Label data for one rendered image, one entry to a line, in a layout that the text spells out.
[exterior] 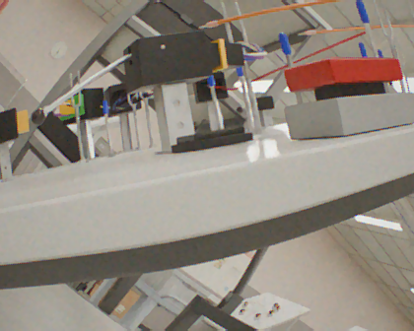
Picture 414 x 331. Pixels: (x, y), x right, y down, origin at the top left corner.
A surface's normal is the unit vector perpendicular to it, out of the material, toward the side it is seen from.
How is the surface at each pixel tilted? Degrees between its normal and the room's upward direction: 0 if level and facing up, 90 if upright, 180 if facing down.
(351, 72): 90
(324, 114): 140
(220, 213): 90
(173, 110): 87
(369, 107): 90
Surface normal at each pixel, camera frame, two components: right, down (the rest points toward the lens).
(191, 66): 0.37, -0.02
